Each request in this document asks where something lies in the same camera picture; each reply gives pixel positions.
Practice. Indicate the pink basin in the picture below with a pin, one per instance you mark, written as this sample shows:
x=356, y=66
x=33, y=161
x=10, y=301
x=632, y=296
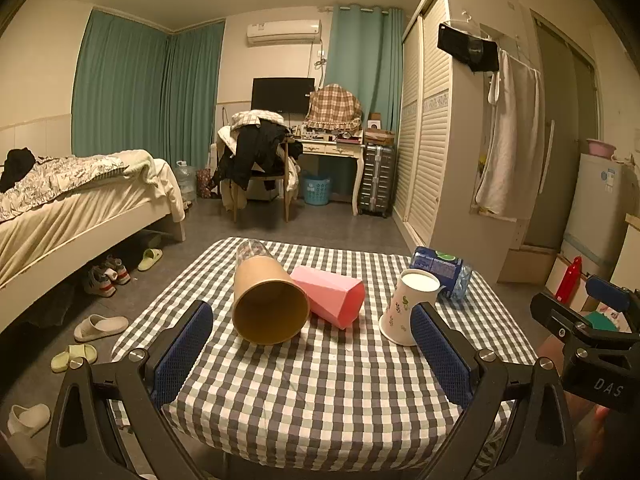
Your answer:
x=601, y=147

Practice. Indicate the blue plastic basket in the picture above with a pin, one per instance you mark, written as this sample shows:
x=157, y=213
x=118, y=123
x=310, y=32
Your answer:
x=316, y=191

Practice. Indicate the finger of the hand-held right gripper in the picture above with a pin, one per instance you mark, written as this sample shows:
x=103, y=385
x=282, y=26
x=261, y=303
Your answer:
x=607, y=292
x=555, y=310

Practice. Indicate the wooden chair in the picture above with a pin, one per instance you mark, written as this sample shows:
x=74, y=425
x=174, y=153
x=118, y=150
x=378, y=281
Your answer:
x=286, y=195

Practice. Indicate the beige slipper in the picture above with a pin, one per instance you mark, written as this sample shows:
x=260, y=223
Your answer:
x=100, y=327

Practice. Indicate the sneaker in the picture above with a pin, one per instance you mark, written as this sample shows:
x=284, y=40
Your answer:
x=119, y=267
x=99, y=282

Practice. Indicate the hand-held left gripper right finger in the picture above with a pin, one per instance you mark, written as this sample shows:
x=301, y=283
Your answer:
x=442, y=360

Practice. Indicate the checkered tablecloth table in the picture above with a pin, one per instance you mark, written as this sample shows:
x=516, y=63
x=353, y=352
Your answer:
x=325, y=400

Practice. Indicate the white fridge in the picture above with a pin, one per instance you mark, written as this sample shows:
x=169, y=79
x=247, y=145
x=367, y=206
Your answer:
x=595, y=220

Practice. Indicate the white floral paper cup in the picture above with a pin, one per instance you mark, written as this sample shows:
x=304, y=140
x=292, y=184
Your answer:
x=402, y=310

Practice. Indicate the white slipper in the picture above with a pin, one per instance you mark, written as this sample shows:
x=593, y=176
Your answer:
x=29, y=420

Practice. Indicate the black television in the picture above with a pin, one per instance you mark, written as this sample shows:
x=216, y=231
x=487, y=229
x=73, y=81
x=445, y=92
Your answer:
x=282, y=94

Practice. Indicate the clear glass cup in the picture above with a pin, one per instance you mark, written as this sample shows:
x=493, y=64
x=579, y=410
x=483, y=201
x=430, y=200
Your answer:
x=250, y=251

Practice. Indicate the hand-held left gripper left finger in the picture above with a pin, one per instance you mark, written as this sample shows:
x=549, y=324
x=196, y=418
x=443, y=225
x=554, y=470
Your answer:
x=182, y=355

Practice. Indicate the white air conditioner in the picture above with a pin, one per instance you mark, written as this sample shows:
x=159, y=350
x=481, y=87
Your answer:
x=283, y=32

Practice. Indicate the patterned bag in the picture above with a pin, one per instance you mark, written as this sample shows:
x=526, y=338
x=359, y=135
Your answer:
x=205, y=184

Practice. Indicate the bed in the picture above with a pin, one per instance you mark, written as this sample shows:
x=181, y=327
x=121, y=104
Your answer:
x=75, y=225

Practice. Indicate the grey suitcase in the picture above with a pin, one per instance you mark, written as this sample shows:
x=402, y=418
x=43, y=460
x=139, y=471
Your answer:
x=376, y=180

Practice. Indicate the black hanging garment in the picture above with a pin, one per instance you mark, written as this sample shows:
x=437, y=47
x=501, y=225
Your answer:
x=467, y=47

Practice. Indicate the pink faceted cup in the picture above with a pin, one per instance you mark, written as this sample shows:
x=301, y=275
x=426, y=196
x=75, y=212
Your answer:
x=330, y=295

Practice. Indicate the brown paper cup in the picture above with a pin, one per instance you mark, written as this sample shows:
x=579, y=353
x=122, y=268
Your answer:
x=270, y=300

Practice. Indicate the white wardrobe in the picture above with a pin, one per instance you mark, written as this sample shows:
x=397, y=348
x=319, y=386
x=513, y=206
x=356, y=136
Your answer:
x=425, y=135

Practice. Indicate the patterned blanket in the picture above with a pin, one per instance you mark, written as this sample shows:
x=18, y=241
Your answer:
x=60, y=175

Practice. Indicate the dark cloth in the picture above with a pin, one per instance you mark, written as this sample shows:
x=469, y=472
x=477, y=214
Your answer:
x=17, y=165

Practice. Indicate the large water jug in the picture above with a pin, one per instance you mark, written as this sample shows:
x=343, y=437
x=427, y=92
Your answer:
x=185, y=182

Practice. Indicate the green curtain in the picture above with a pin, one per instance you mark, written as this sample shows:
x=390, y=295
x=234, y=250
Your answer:
x=365, y=55
x=192, y=95
x=120, y=85

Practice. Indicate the blue labelled water bottle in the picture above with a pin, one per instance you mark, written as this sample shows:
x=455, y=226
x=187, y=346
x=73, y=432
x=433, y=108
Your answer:
x=442, y=270

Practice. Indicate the white towel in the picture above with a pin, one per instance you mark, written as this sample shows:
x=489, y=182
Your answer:
x=505, y=150

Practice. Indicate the cardboard box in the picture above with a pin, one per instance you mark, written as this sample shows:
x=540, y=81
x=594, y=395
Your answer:
x=525, y=266

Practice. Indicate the green slipper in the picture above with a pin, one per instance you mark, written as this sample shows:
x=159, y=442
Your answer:
x=150, y=259
x=74, y=357

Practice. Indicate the white desk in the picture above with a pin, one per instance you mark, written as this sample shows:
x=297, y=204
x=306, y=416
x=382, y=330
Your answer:
x=332, y=151

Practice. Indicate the glass door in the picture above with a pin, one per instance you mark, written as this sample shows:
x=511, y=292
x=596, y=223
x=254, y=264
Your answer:
x=565, y=125

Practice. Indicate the plaid cloth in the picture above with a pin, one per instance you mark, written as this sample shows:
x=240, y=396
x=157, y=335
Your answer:
x=334, y=105

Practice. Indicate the brown box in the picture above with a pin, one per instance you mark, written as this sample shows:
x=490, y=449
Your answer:
x=379, y=136

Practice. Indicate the pile of clothes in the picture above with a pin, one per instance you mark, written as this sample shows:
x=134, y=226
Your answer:
x=255, y=150

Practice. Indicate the red bottle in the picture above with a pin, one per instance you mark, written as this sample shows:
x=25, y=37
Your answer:
x=568, y=280

